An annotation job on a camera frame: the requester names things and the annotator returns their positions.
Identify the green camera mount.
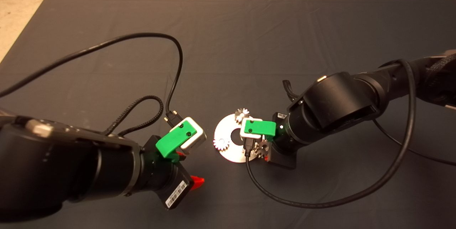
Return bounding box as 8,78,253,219
243,119,277,142
156,120,197,162

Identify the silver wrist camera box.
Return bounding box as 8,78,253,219
240,117,263,140
170,117,207,155

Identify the round metal carrier plate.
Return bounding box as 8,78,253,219
214,114,266,163

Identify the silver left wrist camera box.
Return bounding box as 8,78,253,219
170,117,207,155

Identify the green left camera mount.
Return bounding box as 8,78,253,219
156,120,197,162

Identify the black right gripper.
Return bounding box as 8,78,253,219
264,112,298,170

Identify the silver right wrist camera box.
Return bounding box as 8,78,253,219
240,117,263,140

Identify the black left camera cable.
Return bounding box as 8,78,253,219
0,32,184,127

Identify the braided black cable loop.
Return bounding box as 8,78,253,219
103,95,164,137
283,80,298,102

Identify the black right camera cable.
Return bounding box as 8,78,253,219
244,59,456,209

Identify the green right camera mount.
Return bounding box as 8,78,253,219
243,119,277,142

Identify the dark grey table cloth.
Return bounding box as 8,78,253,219
0,0,456,229

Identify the braided black left cable loop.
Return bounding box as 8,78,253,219
103,95,164,137

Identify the braided black right cable loop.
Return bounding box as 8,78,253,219
283,80,298,102

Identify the black camera cable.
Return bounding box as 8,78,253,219
0,32,184,127
244,59,456,209

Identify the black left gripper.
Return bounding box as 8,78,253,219
143,135,204,210

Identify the white shiny bevel gear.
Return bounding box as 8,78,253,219
213,138,229,152

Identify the steel planetary gear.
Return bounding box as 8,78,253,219
256,139,270,159
234,108,250,123

